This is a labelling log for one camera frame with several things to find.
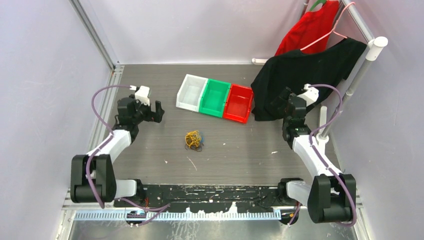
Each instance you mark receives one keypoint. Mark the red shirt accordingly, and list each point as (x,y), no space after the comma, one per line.
(311,26)

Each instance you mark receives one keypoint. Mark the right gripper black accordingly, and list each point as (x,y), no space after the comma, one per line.
(284,96)

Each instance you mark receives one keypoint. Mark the green plastic bin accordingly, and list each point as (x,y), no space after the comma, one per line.
(214,98)

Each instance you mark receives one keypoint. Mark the white plastic bin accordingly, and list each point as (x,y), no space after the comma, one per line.
(191,92)

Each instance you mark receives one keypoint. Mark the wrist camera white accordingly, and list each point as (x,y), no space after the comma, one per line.
(310,94)
(143,95)

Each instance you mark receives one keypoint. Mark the green clothes hanger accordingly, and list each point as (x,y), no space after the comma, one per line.
(316,3)

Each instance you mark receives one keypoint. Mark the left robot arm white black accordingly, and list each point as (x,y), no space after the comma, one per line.
(93,178)

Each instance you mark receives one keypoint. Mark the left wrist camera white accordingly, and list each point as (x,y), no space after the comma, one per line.
(143,95)

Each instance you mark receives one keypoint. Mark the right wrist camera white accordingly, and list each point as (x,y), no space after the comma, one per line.
(310,94)

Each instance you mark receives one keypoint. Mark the black shirt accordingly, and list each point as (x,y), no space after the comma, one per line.
(295,69)

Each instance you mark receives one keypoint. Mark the red plastic bin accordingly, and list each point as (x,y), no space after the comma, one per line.
(238,104)

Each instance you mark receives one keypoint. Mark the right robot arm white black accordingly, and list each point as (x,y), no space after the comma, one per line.
(331,198)

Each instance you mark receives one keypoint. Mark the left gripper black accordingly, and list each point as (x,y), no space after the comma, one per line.
(152,116)

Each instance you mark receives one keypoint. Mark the white clothes rack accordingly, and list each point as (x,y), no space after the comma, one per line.
(351,86)

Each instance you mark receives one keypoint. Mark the white cable duct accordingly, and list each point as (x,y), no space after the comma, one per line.
(126,215)

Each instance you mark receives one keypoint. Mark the aluminium frame post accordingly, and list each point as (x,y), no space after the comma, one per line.
(85,19)

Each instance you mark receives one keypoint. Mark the pink clothes hanger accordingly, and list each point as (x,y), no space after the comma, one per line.
(333,30)

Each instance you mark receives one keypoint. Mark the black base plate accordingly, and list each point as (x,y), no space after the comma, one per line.
(214,198)

